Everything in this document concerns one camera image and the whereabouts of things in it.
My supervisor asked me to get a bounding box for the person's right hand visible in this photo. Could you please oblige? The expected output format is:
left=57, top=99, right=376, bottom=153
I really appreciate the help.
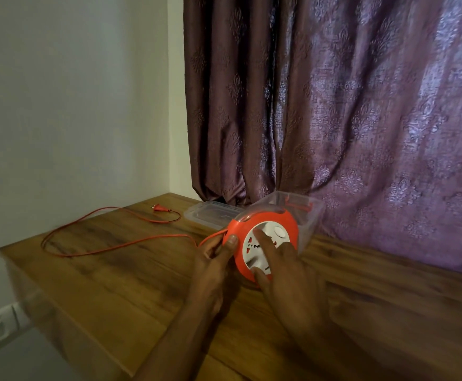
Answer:
left=251, top=228, right=331, bottom=338

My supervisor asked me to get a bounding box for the person's left hand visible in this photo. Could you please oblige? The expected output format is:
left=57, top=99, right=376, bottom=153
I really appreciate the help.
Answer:
left=187, top=233, right=239, bottom=318

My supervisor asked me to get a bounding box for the clear plastic storage box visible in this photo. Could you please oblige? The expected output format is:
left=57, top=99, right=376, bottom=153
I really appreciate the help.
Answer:
left=251, top=190, right=326, bottom=255

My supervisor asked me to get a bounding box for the orange extension cord reel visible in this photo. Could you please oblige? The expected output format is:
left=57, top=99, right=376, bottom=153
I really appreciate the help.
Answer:
left=222, top=205, right=300, bottom=284

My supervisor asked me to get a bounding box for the orange power cord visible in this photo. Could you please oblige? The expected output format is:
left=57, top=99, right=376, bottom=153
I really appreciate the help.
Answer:
left=40, top=204, right=230, bottom=258

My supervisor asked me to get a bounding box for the person's left forearm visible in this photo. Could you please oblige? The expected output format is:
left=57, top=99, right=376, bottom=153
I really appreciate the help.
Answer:
left=134, top=301, right=220, bottom=381

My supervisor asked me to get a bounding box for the clear plastic box lid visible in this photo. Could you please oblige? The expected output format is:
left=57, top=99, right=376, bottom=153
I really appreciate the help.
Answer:
left=183, top=200, right=244, bottom=231

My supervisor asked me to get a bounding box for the purple patterned curtain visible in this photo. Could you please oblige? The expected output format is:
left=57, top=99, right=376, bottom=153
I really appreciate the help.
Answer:
left=183, top=0, right=462, bottom=279

